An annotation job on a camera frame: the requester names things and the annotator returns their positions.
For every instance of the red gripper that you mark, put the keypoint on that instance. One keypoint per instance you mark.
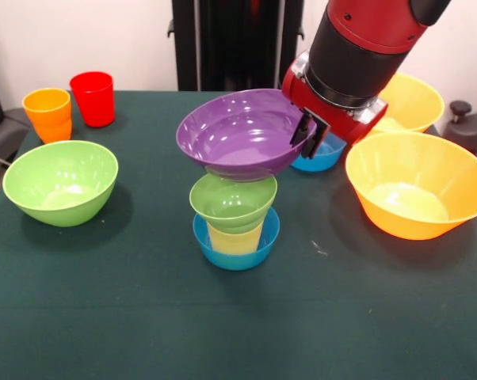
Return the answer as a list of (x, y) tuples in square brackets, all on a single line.
[(329, 111)]

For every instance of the purple bowl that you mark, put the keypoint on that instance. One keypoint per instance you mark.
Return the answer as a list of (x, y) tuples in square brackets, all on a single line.
[(238, 134)]

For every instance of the small green bowl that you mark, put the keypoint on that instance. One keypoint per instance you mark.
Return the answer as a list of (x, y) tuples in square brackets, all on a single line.
[(230, 202)]

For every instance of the yellow cup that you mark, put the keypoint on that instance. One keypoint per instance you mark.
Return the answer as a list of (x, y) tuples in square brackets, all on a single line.
[(232, 241)]

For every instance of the blue bowl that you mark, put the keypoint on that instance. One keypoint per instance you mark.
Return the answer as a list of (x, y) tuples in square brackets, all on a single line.
[(321, 158), (238, 261)]

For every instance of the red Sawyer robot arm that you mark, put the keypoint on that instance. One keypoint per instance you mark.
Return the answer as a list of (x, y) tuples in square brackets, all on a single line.
[(369, 43)]

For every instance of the large orange bowl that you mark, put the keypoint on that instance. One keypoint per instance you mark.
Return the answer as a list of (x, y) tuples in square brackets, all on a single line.
[(413, 103), (413, 190)]

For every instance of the dark green table cloth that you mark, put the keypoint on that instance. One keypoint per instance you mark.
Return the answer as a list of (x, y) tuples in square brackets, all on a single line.
[(222, 316)]

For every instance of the red cup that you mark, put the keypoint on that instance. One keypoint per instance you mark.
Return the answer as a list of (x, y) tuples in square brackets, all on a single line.
[(92, 99)]

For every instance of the large green bowl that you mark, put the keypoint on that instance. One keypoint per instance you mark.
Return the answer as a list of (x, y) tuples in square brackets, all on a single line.
[(60, 186)]

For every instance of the orange cup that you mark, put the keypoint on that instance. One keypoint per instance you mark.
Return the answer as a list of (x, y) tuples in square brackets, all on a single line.
[(48, 115)]

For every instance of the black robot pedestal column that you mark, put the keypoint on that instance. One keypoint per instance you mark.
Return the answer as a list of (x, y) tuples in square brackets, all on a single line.
[(230, 39)]

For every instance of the black pedestal foot with knob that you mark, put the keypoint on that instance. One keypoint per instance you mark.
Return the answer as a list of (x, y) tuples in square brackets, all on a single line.
[(470, 126)]

